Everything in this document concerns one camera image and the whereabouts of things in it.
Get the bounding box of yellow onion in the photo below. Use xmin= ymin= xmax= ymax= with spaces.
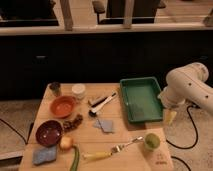
xmin=59 ymin=136 xmax=73 ymax=150

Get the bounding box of black cable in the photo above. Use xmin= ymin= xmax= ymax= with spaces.
xmin=165 ymin=104 xmax=200 ymax=150

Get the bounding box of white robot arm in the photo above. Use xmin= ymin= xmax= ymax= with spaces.
xmin=158 ymin=62 xmax=213 ymax=125

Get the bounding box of orange bowl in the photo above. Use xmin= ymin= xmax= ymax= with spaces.
xmin=49 ymin=96 xmax=76 ymax=118

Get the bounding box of yellow handled fork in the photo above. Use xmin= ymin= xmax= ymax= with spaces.
xmin=83 ymin=136 xmax=144 ymax=160

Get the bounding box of green cup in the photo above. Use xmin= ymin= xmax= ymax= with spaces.
xmin=144 ymin=133 xmax=160 ymax=151

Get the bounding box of small blue-grey towel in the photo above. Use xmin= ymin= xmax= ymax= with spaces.
xmin=93 ymin=119 xmax=114 ymax=133

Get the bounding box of dark red bowl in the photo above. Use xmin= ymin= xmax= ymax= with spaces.
xmin=35 ymin=120 xmax=62 ymax=147

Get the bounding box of green plastic tray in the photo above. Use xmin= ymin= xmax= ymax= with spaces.
xmin=120 ymin=77 xmax=163 ymax=124

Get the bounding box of black and white brush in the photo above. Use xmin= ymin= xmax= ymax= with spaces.
xmin=89 ymin=93 xmax=117 ymax=117

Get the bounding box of dark handled brush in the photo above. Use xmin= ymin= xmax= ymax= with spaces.
xmin=88 ymin=96 xmax=106 ymax=107

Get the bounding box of brown nut cluster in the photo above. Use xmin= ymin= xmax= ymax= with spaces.
xmin=63 ymin=114 xmax=83 ymax=132

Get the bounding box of wooden cutting board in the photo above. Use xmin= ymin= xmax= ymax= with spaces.
xmin=108 ymin=128 xmax=174 ymax=171

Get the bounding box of blue sponge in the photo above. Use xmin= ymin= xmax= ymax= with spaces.
xmin=33 ymin=146 xmax=57 ymax=165

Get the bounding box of white cup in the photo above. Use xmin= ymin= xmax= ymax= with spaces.
xmin=72 ymin=84 xmax=86 ymax=99

